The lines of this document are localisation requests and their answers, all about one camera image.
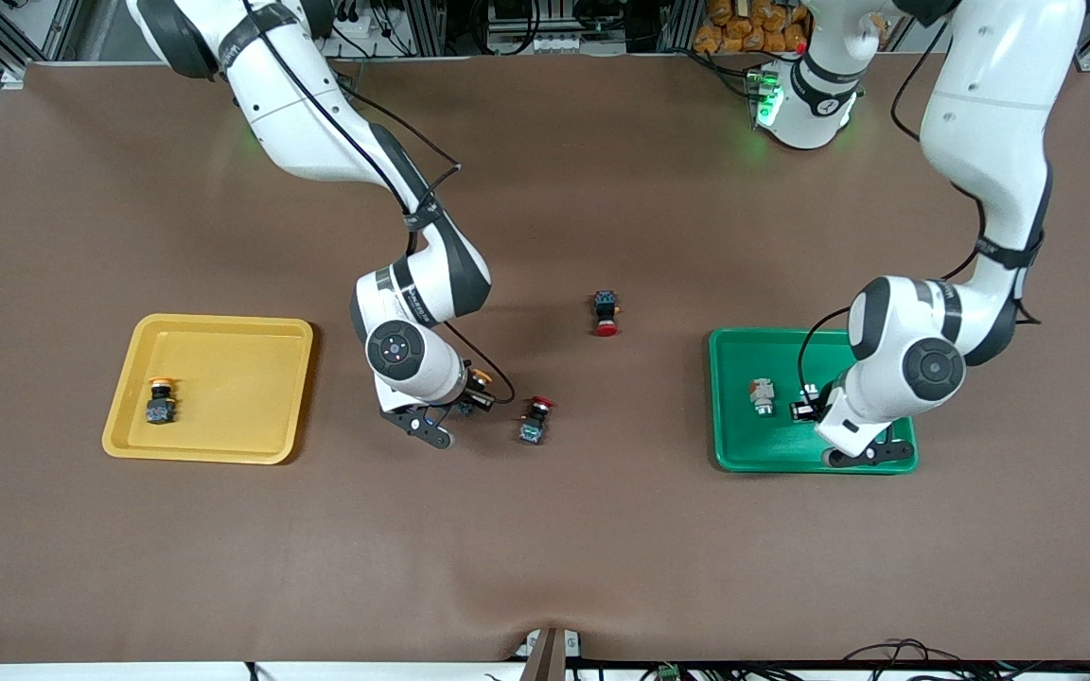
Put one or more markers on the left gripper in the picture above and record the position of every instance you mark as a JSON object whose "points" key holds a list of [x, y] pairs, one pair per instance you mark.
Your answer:
{"points": [[821, 407]]}

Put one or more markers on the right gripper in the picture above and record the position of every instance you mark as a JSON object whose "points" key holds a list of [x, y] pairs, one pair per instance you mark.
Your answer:
{"points": [[465, 407]]}

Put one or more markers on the yellow push button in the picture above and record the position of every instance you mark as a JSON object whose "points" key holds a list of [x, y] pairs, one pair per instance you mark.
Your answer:
{"points": [[481, 377], [161, 405]]}

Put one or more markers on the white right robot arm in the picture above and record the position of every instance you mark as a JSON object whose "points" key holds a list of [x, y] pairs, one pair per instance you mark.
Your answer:
{"points": [[308, 123]]}

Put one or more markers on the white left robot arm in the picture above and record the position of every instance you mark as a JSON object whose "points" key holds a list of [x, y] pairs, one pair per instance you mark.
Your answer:
{"points": [[990, 113]]}

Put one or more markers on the red push button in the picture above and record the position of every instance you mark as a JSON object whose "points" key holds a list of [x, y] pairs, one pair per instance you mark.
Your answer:
{"points": [[606, 313], [536, 419]]}

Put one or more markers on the green plastic tray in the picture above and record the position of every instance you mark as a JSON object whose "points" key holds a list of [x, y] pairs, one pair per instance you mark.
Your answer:
{"points": [[744, 445]]}

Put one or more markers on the brown table cover sheet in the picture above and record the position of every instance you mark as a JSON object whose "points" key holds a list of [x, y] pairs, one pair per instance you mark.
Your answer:
{"points": [[545, 530]]}

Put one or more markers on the yellow plastic tray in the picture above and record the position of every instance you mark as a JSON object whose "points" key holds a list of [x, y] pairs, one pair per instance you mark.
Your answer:
{"points": [[223, 388]]}

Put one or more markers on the white power strip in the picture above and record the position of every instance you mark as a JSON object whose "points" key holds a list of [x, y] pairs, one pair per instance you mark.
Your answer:
{"points": [[554, 43]]}

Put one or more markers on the pile of orange objects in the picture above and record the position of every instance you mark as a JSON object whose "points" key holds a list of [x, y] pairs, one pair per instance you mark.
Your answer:
{"points": [[744, 28]]}

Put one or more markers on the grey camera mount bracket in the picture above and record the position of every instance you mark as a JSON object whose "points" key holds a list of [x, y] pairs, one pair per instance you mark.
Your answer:
{"points": [[550, 653]]}

